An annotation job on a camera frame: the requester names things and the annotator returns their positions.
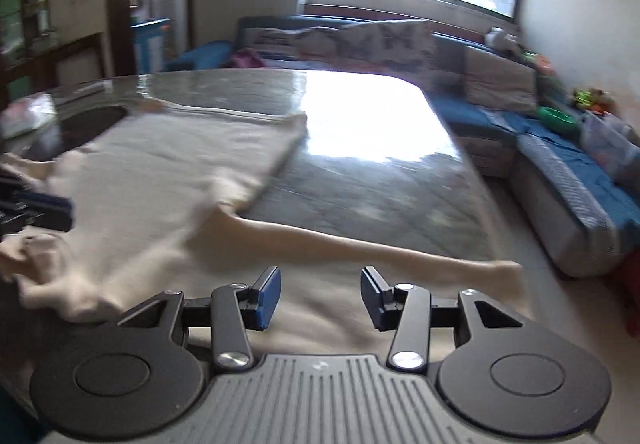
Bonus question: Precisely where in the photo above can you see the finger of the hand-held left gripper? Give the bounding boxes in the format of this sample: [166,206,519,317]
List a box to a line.
[0,163,75,237]

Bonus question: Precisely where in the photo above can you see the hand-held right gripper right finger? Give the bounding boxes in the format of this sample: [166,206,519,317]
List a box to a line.
[361,267,524,371]

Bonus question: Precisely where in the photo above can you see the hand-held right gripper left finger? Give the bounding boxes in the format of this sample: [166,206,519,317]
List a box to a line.
[117,267,282,371]

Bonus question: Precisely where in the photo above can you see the cream cloth towel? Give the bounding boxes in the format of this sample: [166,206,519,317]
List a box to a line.
[0,99,527,356]

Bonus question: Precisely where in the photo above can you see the clear plastic packet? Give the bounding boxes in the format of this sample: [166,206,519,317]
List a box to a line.
[0,93,59,139]

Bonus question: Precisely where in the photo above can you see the round black induction cooktop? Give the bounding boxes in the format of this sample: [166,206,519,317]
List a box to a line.
[59,104,129,160]

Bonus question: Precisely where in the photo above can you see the blue plastic rack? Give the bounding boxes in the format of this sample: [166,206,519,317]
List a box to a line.
[130,18,172,74]

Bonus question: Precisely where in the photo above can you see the wooden display cabinet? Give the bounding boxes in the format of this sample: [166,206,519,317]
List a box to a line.
[0,0,107,98]

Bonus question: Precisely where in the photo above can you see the blue corner sofa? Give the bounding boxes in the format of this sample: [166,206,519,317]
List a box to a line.
[165,14,640,281]

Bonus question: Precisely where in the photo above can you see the pink cloth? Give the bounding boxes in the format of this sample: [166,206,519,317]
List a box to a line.
[229,48,267,71]

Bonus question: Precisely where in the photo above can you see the grey sofa cushion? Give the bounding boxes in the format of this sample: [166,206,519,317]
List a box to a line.
[462,46,542,114]

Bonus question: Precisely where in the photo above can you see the green plastic basin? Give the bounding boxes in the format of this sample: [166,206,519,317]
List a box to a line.
[536,106,577,133]

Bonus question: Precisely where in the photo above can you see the butterfly print cushion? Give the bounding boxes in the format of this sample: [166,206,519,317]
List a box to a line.
[250,19,441,75]

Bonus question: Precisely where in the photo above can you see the panda plush toy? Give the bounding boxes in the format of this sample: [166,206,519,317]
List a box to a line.
[486,26,522,51]

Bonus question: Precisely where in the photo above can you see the brown plush toy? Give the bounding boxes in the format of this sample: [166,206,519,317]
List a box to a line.
[571,86,615,114]

